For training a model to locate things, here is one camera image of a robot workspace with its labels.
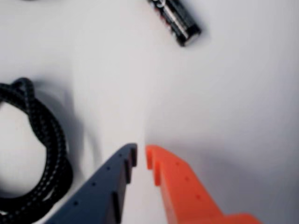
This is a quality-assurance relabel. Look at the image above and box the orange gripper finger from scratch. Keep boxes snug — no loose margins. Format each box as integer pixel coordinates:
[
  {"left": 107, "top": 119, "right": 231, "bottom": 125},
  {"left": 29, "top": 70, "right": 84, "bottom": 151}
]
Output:
[{"left": 145, "top": 144, "right": 263, "bottom": 224}]

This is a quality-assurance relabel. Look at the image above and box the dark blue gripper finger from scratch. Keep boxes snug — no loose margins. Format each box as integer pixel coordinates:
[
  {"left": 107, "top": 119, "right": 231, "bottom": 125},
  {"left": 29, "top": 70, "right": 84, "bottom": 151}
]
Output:
[{"left": 43, "top": 143, "right": 138, "bottom": 224}]

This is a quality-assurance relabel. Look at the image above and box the black braided cable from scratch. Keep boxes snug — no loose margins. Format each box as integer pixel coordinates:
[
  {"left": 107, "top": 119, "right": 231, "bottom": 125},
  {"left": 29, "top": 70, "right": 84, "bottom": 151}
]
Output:
[{"left": 0, "top": 77, "right": 74, "bottom": 217}]

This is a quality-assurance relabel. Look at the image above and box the black AA battery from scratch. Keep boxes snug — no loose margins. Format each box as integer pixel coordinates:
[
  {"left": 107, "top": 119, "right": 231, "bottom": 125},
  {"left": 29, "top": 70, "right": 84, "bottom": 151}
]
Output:
[{"left": 147, "top": 0, "right": 202, "bottom": 47}]

